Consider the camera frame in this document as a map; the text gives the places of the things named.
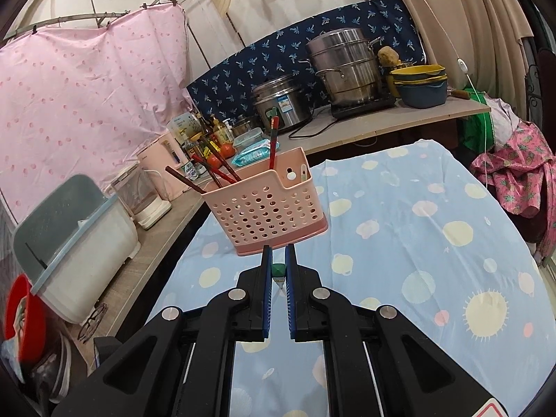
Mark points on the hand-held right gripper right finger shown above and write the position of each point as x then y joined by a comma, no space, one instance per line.
291,295

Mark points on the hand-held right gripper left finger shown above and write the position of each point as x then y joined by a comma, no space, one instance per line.
266,295

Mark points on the pink perforated utensil basket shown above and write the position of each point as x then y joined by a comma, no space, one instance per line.
260,217

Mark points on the red-topped dark chopstick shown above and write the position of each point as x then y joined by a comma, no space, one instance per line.
272,147

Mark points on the blue dotted blanket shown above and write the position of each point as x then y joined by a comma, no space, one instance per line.
391,226

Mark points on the blue wet wipes pack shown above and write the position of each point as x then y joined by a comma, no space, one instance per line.
252,153

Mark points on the red tomato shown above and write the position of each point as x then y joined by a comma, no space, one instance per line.
226,150

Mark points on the clear food container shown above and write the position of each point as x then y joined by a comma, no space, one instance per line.
247,137

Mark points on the clear blender with white base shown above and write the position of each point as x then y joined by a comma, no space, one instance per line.
139,195

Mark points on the cluster of condiment bottles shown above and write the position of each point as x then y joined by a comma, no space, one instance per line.
221,132

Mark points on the pink electric kettle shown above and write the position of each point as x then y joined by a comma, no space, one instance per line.
160,160

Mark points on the small steel pot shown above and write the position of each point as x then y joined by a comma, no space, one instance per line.
242,126

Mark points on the white dish cabinet grey lid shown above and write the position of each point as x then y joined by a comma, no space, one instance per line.
95,260

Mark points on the black eyeglasses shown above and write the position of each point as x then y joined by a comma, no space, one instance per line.
93,323

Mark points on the printed clear jug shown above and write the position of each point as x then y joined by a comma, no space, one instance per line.
184,126

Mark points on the steel rice cooker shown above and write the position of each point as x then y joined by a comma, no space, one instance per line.
278,104

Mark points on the black induction cooker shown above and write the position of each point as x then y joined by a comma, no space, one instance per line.
369,106

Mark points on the dark grey pot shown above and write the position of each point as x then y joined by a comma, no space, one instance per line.
47,369

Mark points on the steel steamer pot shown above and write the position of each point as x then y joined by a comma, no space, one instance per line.
343,69

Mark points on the yellow container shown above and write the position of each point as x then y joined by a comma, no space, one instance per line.
391,84

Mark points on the red printed bowl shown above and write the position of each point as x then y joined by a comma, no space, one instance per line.
30,308

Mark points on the navy floral cloth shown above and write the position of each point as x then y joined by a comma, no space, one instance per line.
260,56

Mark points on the blue bowl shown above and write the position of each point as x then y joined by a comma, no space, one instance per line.
423,95

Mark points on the green cloth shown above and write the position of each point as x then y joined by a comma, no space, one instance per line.
473,130

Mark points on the yellow bowl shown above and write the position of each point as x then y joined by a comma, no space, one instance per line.
423,81
417,71

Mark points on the brown loofah sponge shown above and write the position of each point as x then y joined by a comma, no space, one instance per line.
388,56

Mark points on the pink pineapple print cloth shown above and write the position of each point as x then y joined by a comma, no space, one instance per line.
521,169

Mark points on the pale lilac cloth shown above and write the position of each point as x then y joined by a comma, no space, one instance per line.
508,117

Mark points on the pink printed sheet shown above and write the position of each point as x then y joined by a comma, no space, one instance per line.
65,95

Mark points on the beige curtain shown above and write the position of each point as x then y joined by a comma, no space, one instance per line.
478,17

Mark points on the curved metal rail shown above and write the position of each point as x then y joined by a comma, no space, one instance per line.
78,19

